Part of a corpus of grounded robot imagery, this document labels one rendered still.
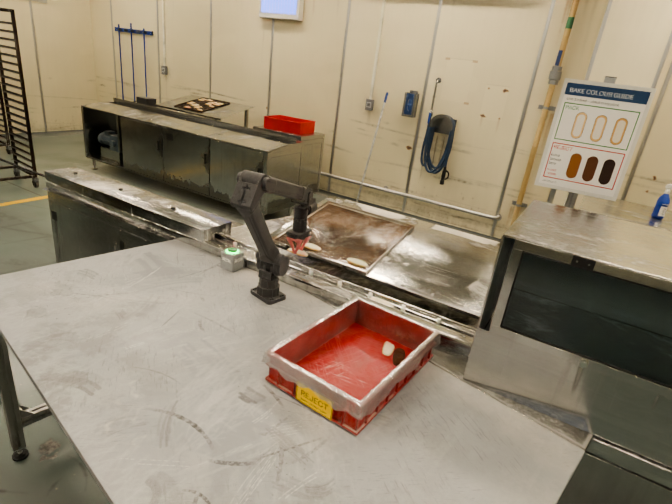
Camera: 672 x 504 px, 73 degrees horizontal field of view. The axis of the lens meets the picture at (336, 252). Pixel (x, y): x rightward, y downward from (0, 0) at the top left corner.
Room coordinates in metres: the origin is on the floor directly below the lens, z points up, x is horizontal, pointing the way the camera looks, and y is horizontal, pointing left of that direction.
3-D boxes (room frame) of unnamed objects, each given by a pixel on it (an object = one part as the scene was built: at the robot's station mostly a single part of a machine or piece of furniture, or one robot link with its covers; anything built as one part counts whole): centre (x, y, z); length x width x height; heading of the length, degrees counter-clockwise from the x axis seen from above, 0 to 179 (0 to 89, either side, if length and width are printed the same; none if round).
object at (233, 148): (5.64, 1.81, 0.51); 3.00 x 1.26 x 1.03; 62
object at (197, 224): (2.26, 1.11, 0.89); 1.25 x 0.18 x 0.09; 62
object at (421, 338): (1.16, -0.10, 0.88); 0.49 x 0.34 x 0.10; 147
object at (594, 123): (1.97, -0.99, 1.50); 0.33 x 0.01 x 0.45; 66
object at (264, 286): (1.54, 0.24, 0.86); 0.12 x 0.09 x 0.08; 50
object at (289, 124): (5.52, 0.73, 0.94); 0.51 x 0.36 x 0.13; 66
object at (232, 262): (1.75, 0.43, 0.84); 0.08 x 0.08 x 0.11; 62
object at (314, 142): (5.52, 0.73, 0.44); 0.70 x 0.55 x 0.87; 62
